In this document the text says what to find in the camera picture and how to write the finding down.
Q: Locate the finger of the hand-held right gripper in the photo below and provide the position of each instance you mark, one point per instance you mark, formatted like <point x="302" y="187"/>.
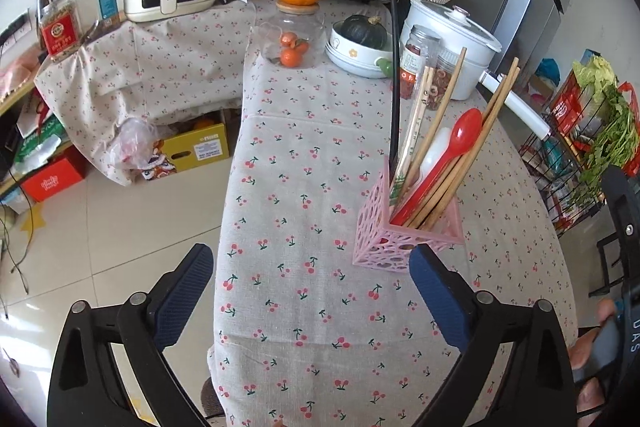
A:
<point x="620" y="207"/>

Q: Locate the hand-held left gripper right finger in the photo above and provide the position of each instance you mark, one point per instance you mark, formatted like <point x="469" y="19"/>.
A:
<point x="440" y="302"/>

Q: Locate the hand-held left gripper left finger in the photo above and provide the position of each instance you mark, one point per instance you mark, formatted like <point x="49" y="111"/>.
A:
<point x="182" y="297"/>

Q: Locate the pink plastic utensil holder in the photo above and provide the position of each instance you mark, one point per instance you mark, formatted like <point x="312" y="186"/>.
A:
<point x="385" y="252"/>

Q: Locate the white plastic spoon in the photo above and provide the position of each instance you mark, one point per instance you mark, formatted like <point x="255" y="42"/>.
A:
<point x="435" y="152"/>

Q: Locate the red plastic spoon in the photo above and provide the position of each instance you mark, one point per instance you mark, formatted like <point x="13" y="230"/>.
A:
<point x="467" y="129"/>

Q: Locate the paper-wrapped chopsticks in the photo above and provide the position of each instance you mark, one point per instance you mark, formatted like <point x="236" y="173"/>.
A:
<point x="417" y="122"/>

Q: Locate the black chopstick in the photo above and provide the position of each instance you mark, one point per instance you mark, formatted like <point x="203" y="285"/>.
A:
<point x="395" y="82"/>

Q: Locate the person's right hand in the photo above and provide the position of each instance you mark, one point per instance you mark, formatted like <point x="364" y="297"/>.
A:
<point x="582" y="354"/>

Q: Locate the green leafy herbs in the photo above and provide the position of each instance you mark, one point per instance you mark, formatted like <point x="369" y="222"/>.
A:
<point x="612" y="142"/>

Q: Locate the stool under table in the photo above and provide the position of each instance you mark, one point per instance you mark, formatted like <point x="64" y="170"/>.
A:
<point x="210" y="399"/>

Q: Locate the red plastic bag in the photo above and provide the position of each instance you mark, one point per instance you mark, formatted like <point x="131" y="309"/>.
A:
<point x="631" y="99"/>

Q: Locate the red snack packets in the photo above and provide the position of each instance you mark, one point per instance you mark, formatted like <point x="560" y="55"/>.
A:
<point x="567" y="107"/>

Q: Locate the napa cabbage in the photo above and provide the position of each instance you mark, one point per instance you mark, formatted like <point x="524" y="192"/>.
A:
<point x="595" y="72"/>

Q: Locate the brown cardboard box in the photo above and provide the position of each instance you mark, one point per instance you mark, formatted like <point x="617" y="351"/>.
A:
<point x="537" y="92"/>

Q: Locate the yellow cardboard box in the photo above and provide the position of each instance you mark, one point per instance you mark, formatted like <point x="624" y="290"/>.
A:
<point x="200" y="147"/>

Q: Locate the blue plastic bag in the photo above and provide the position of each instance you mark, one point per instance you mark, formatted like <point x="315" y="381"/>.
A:
<point x="547" y="71"/>

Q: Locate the clear plastic bag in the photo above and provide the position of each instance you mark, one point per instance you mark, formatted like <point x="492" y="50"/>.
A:
<point x="131" y="142"/>

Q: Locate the red box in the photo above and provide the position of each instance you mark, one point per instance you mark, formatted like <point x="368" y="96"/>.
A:
<point x="50" y="182"/>

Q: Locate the white electric pot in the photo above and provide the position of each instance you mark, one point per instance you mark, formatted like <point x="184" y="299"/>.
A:
<point x="475" y="72"/>

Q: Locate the green box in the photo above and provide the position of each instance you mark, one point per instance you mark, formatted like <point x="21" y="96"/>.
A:
<point x="37" y="142"/>

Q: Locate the jar of dried fruit slices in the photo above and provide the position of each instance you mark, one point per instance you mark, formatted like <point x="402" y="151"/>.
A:
<point x="439" y="82"/>

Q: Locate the cherry print counter cloth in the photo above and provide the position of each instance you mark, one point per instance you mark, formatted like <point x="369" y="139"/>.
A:
<point x="165" y="67"/>

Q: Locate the jar of red dried berries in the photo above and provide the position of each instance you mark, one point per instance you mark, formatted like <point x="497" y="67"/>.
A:
<point x="412" y="57"/>

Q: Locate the white ceramic bowl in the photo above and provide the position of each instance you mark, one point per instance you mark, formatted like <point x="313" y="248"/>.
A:
<point x="350" y="57"/>

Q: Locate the small orange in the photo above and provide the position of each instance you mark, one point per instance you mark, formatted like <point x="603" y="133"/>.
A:
<point x="287" y="39"/>
<point x="301" y="45"/>
<point x="291" y="58"/>

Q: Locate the white pot lid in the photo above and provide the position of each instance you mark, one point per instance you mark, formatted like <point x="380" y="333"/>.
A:
<point x="435" y="19"/>

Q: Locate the clear glass jar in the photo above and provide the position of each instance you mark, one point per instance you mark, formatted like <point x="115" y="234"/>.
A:
<point x="270" y="37"/>

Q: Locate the dark green squash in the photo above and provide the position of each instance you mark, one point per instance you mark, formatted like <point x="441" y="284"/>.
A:
<point x="365" y="34"/>

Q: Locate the red label jar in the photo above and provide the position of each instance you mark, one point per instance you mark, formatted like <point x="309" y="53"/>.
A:
<point x="60" y="32"/>

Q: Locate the wall power socket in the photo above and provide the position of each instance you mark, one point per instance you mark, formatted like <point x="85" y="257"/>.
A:
<point x="15" y="29"/>

